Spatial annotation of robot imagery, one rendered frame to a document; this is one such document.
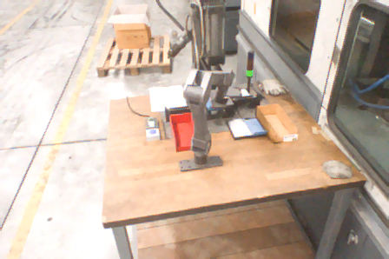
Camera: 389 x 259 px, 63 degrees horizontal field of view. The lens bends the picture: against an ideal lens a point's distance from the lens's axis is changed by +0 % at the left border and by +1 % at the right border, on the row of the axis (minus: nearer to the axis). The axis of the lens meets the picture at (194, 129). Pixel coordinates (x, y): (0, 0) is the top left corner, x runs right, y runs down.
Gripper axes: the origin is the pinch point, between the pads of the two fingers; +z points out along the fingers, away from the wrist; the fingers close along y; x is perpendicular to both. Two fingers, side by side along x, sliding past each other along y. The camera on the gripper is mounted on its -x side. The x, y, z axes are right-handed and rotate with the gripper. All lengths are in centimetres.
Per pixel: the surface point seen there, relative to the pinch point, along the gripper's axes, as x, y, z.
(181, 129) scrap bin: 17.6, -5.6, 11.4
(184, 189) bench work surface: 22, -45, -9
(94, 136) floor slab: 84, 67, 161
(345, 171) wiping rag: -47, -46, -18
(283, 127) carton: -35.7, -12.5, 2.0
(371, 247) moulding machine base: -61, -76, 2
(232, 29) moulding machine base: -102, 243, 192
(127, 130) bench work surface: 46.1, -2.2, 16.8
